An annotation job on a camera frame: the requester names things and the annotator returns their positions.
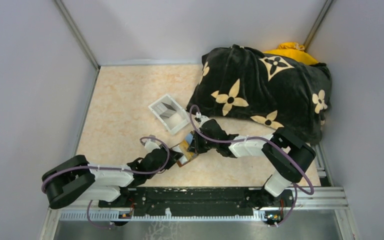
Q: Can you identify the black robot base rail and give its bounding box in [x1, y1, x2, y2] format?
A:
[98, 187, 294, 217]

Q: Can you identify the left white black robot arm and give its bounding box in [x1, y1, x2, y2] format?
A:
[41, 147, 184, 209]

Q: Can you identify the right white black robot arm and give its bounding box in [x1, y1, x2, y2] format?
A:
[192, 118, 316, 206]

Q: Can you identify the black floral plush blanket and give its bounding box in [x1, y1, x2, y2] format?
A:
[186, 44, 333, 145]

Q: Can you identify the yellow cloth bundle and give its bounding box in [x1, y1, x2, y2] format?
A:
[263, 42, 319, 65]

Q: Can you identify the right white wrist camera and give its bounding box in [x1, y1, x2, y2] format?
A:
[194, 112, 210, 128]

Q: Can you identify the brown leather card holder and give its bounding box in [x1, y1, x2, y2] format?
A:
[171, 137, 198, 168]

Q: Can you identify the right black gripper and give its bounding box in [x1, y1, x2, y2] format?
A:
[187, 129, 219, 154]

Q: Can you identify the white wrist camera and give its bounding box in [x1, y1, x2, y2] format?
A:
[194, 112, 210, 128]
[143, 135, 161, 153]

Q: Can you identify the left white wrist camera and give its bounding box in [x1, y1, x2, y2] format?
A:
[143, 135, 161, 153]

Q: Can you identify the white translucent plastic card box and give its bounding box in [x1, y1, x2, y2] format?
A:
[148, 94, 190, 136]

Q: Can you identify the thin credit card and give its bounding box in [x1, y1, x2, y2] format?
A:
[184, 132, 194, 145]

